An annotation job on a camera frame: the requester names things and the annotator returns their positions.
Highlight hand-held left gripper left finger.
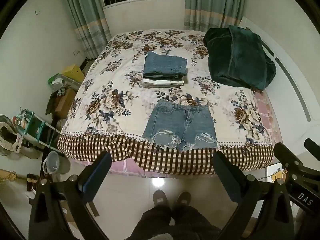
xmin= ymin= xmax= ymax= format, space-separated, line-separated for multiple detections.
xmin=29 ymin=151 xmax=113 ymax=240

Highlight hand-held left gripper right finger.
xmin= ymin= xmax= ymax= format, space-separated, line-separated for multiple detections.
xmin=212 ymin=151 xmax=296 ymax=240

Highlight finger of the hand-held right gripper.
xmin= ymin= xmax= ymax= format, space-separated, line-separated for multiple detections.
xmin=273 ymin=142 xmax=306 ymax=178
xmin=304 ymin=138 xmax=320 ymax=161

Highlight ripped blue denim shorts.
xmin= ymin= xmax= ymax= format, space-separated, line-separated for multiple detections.
xmin=142 ymin=99 xmax=218 ymax=152

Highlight folded white pants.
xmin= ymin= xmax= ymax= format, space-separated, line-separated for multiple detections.
xmin=142 ymin=78 xmax=185 ymax=89

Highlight grey plastic bucket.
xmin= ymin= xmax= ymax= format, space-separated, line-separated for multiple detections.
xmin=42 ymin=151 xmax=72 ymax=174

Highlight person's right shoe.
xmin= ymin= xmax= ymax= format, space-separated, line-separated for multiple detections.
xmin=175 ymin=191 xmax=192 ymax=207

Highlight person's shoe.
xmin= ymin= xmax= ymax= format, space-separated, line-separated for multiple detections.
xmin=152 ymin=189 xmax=169 ymax=207
xmin=175 ymin=191 xmax=192 ymax=207

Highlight white bed headboard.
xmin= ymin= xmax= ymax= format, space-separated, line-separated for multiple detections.
xmin=239 ymin=16 xmax=320 ymax=140

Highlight person's left shoe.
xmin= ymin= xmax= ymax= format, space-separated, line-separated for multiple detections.
xmin=152 ymin=189 xmax=169 ymax=207

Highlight teal storage shelf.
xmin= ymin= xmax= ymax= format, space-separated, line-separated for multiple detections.
xmin=15 ymin=109 xmax=62 ymax=153

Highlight person's dark fuzzy legs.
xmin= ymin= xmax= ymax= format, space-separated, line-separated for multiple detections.
xmin=125 ymin=204 xmax=223 ymax=240

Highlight floral checkered bed sheet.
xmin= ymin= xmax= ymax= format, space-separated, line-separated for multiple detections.
xmin=57 ymin=29 xmax=283 ymax=176

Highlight brown cardboard box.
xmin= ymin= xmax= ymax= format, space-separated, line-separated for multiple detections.
xmin=54 ymin=88 xmax=77 ymax=119

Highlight yellow box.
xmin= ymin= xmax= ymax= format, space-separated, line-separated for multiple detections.
xmin=62 ymin=64 xmax=85 ymax=83

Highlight dark green plush blanket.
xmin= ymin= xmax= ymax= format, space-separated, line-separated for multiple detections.
xmin=203 ymin=25 xmax=277 ymax=91

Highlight folded blue jeans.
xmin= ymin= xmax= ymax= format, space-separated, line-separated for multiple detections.
xmin=143 ymin=52 xmax=188 ymax=80

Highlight green curtain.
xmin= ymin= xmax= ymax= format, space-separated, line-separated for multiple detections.
xmin=184 ymin=0 xmax=249 ymax=33
xmin=61 ymin=0 xmax=112 ymax=60

